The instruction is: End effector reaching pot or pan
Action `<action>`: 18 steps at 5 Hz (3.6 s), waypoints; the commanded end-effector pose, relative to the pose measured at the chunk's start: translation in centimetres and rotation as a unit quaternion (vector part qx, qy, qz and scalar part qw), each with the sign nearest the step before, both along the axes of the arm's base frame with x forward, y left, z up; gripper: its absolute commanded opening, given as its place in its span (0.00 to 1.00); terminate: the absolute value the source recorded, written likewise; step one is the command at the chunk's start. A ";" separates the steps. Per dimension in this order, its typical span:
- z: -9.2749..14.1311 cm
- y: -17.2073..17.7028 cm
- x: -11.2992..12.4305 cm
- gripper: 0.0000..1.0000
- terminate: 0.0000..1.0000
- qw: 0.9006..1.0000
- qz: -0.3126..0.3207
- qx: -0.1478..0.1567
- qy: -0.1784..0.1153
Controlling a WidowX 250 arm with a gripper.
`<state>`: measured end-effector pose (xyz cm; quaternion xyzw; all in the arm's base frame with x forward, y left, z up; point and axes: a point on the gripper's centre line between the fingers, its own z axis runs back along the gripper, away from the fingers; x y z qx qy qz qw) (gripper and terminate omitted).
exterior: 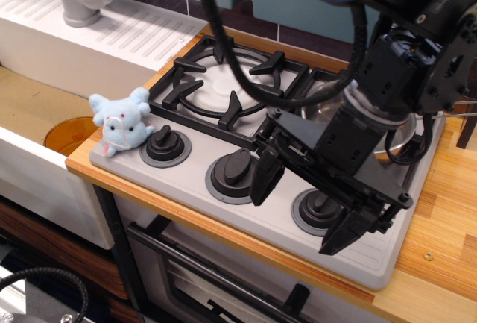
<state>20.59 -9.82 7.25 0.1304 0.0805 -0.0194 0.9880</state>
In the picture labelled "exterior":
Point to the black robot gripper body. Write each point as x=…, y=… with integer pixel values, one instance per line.
x=338, y=158

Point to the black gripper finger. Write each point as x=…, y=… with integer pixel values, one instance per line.
x=269, y=171
x=350, y=227

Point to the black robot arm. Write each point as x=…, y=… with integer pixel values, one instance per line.
x=410, y=57

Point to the silver metal pot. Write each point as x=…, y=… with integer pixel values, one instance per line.
x=395, y=136

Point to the black right stove knob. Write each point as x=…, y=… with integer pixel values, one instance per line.
x=314, y=212

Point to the black stove knob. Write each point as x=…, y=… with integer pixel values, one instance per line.
x=314, y=212
x=166, y=148
x=230, y=177

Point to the black middle stove knob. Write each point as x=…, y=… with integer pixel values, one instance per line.
x=230, y=177

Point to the grey toy stove top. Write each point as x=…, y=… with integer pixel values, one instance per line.
x=204, y=154

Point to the black right burner grate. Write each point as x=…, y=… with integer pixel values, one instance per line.
x=319, y=75

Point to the black burner grate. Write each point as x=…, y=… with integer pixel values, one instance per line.
x=201, y=92
x=319, y=75

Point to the black left burner grate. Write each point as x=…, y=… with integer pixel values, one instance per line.
x=201, y=92

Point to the black left stove knob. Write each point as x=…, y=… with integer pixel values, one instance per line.
x=166, y=148

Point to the toy oven door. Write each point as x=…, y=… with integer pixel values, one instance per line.
x=197, y=290

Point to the light blue plush toy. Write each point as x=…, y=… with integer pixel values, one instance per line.
x=121, y=121

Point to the orange plastic bowl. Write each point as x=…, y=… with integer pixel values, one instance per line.
x=68, y=135

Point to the white toy sink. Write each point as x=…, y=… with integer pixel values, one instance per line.
x=48, y=72

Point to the black oven door handle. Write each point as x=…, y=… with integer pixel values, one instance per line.
x=286, y=313

